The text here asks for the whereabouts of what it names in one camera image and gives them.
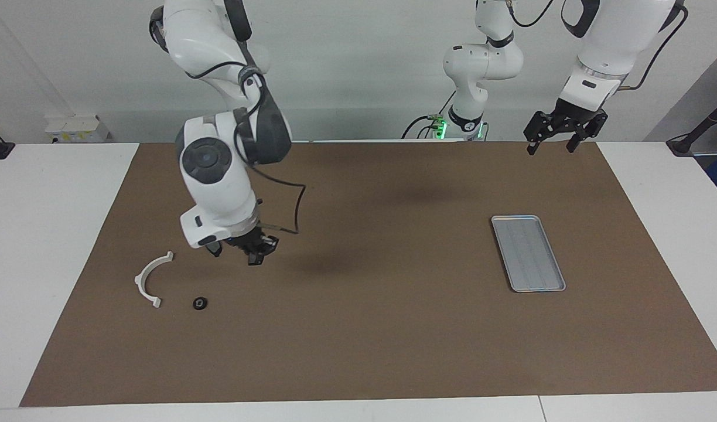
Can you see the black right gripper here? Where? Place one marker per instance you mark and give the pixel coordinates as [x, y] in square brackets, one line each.
[250, 241]

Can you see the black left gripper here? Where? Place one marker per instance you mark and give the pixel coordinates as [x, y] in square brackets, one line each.
[569, 120]

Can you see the large black bearing gear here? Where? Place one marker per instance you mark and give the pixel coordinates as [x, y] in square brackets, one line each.
[195, 303]

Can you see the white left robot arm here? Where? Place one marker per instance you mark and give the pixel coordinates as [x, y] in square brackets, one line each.
[604, 35]

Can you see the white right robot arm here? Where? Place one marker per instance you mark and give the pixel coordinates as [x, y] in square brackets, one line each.
[218, 176]

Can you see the silver metal tray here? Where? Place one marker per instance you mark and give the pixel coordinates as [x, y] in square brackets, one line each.
[528, 255]

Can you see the black stand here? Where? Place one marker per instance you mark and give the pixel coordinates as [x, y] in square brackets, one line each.
[683, 145]

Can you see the brown table mat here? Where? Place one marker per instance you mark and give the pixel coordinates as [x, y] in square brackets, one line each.
[358, 328]

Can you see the white box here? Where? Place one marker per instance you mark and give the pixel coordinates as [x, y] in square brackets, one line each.
[77, 129]

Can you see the white semicircular bracket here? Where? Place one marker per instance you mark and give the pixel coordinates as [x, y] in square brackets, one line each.
[139, 280]

